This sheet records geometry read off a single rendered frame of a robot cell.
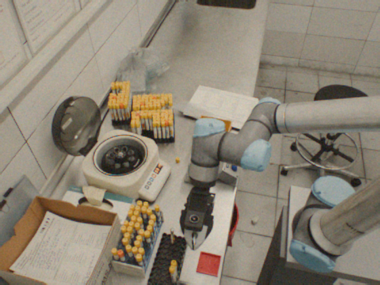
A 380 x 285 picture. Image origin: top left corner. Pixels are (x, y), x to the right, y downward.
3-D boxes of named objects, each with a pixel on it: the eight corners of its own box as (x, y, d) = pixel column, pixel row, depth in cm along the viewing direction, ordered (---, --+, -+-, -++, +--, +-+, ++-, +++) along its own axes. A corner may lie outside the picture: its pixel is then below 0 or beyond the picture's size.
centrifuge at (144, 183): (148, 213, 118) (144, 193, 109) (79, 187, 126) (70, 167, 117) (177, 164, 133) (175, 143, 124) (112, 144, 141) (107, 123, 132)
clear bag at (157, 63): (148, 85, 169) (145, 61, 159) (126, 72, 177) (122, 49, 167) (176, 67, 179) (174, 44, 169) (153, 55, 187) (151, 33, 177)
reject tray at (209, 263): (217, 277, 102) (217, 275, 101) (195, 272, 103) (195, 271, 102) (221, 256, 106) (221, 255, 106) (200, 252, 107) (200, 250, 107)
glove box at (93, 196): (126, 235, 112) (121, 220, 105) (62, 220, 116) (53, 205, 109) (138, 204, 120) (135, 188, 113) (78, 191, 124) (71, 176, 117)
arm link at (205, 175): (217, 169, 81) (184, 164, 83) (215, 186, 83) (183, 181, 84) (221, 159, 88) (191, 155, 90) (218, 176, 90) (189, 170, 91)
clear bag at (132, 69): (153, 102, 159) (148, 70, 145) (116, 106, 158) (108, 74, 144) (150, 72, 176) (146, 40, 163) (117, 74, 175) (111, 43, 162)
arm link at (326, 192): (347, 205, 102) (363, 180, 92) (337, 241, 94) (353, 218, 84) (309, 191, 106) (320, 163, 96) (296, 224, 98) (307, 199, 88)
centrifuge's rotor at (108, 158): (131, 187, 119) (127, 175, 113) (94, 174, 123) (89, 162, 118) (150, 157, 128) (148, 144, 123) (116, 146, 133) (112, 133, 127)
